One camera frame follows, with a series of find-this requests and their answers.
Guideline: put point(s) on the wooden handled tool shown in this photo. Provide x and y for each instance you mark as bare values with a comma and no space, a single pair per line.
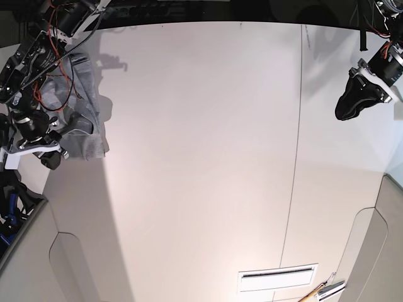
318,288

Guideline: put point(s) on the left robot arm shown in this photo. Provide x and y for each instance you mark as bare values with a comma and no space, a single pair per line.
391,12

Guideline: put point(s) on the grey flat tool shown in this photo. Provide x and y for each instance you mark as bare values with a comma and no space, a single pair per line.
330,291

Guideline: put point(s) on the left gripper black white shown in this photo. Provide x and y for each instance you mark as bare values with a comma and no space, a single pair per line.
365,88

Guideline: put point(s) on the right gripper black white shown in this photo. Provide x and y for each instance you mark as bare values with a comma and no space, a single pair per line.
49,145

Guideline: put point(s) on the blue black equipment pile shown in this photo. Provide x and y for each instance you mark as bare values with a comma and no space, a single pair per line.
17,203

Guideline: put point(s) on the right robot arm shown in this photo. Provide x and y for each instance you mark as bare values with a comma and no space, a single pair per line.
48,43

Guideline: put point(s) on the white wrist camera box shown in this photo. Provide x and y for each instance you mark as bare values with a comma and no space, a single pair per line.
398,111
9,160

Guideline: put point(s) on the grey T-shirt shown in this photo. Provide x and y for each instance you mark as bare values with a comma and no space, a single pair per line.
77,108

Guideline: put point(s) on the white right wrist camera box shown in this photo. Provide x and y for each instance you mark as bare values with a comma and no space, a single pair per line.
9,160

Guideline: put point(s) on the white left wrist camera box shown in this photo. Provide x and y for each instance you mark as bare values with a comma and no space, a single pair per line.
398,111

